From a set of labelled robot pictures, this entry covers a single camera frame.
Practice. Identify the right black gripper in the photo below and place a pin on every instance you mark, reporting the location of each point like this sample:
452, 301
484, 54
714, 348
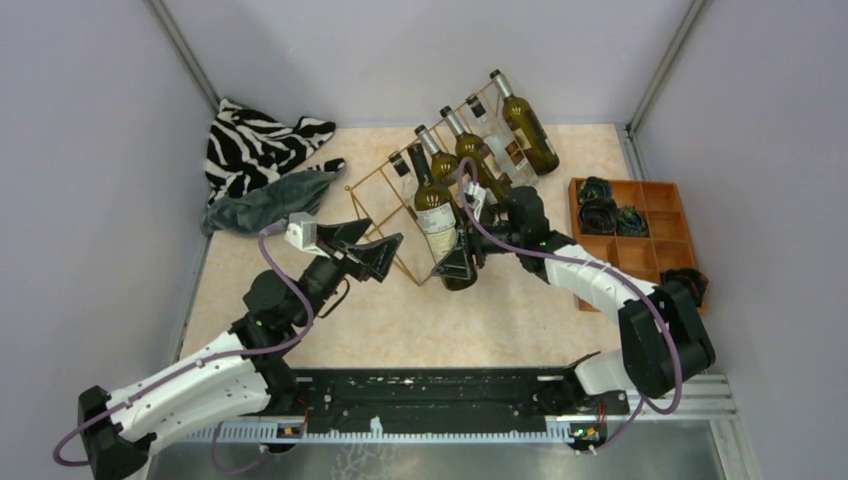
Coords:
455, 265

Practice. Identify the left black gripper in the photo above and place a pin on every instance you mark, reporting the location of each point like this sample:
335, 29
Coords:
374, 258

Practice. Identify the dark bottle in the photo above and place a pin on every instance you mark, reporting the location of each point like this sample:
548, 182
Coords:
470, 145
434, 205

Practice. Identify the brown wine bottle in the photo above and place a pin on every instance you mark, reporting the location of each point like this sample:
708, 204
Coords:
444, 166

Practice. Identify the clear square liquor bottle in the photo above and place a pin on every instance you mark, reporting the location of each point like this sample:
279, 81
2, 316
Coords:
510, 157

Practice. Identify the olive green wine bottle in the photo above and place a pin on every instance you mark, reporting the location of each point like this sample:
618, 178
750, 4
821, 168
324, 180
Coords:
526, 127

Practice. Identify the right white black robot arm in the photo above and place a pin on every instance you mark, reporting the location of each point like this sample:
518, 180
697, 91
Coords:
662, 336

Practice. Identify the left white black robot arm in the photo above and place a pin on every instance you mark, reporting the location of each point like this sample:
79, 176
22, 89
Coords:
241, 371

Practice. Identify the grey plush cloth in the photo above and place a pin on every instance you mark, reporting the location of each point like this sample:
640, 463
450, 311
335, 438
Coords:
301, 191

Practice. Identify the dark rolled tie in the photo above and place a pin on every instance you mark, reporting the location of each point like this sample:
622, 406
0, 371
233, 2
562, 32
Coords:
630, 222
598, 216

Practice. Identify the zebra striped cloth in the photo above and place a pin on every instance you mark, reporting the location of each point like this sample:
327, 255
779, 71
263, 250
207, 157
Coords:
248, 149

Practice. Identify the yellow patterned rolled tie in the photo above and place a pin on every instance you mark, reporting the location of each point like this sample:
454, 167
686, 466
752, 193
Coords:
593, 187

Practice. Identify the wooden compartment tray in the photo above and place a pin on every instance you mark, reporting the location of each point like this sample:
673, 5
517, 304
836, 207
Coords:
669, 245

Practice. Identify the black rolled belt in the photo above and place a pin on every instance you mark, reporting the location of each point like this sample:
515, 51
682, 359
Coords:
693, 279

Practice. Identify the gold wire wine rack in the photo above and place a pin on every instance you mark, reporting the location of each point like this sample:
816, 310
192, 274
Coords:
377, 194

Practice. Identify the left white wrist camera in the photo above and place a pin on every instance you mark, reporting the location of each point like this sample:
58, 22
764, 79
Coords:
301, 233

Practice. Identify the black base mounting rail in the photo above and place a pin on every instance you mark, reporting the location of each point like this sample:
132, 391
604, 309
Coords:
431, 401

